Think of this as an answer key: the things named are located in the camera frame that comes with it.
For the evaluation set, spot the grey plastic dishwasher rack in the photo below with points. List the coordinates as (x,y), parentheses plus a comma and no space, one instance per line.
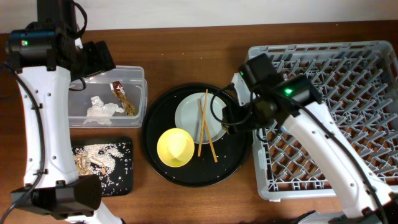
(358,82)

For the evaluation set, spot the light grey plate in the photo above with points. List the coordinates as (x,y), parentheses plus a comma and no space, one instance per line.
(188,117)

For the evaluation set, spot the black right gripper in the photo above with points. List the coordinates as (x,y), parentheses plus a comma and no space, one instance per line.
(229,118)

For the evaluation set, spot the food scraps and rice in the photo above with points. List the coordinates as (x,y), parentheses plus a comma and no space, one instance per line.
(93,158)

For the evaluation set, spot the wooden chopstick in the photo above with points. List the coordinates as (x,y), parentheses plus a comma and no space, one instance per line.
(205,128)
(202,121)

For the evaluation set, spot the yellow bowl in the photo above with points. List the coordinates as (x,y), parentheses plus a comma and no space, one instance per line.
(175,147)

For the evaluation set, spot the gold snack wrapper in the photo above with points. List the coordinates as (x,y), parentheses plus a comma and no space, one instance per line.
(120,94)

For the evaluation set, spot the wooden chopstick right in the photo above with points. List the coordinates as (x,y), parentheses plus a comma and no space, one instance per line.
(205,128)

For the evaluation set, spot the black round serving tray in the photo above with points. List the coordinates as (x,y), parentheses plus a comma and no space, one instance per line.
(231,150)

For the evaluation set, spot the wooden chopstick left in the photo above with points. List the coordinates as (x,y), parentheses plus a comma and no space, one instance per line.
(202,121)

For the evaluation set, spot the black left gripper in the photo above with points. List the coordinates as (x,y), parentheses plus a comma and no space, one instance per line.
(101,57)

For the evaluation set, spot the clear plastic waste bin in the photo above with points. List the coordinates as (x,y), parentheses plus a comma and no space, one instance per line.
(135,86)

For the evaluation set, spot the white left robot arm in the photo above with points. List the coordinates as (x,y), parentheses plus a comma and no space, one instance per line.
(52,184)

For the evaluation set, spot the white tissue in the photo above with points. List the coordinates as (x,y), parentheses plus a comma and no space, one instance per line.
(100,112)

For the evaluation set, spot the black rectangular tray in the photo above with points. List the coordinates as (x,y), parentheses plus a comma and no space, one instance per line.
(124,183)

